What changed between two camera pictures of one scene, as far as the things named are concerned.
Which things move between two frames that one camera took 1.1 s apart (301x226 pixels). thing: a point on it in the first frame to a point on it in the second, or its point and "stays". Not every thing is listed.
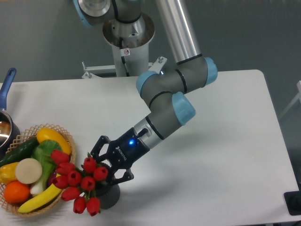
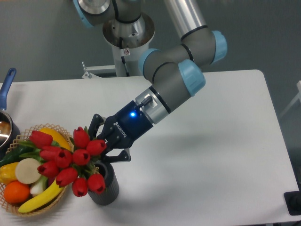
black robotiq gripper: x=125 y=151 to x=121 y=130
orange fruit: x=16 y=192 stays
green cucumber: x=24 y=151 stays
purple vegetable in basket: x=52 y=176 stays
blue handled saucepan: x=10 y=130 stays
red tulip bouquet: x=78 y=184 to x=67 y=166
